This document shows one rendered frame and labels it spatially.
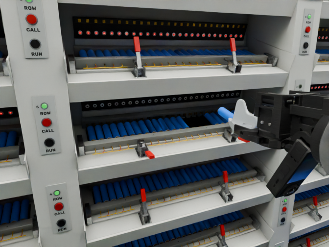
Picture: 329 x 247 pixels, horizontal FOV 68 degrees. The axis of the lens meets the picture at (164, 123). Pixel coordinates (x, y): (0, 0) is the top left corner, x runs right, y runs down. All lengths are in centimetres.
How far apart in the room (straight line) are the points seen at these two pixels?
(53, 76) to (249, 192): 67
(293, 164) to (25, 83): 48
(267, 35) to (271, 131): 53
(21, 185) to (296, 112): 53
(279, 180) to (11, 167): 54
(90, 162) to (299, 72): 64
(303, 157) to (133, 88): 37
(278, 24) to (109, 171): 64
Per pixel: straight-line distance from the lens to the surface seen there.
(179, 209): 76
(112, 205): 72
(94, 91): 55
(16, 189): 62
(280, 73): 79
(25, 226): 73
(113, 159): 61
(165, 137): 67
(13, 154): 65
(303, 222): 116
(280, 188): 42
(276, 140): 39
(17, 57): 54
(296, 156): 39
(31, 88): 55
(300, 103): 39
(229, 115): 52
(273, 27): 87
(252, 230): 102
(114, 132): 67
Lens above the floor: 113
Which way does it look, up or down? 15 degrees down
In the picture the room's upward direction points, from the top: 1 degrees counter-clockwise
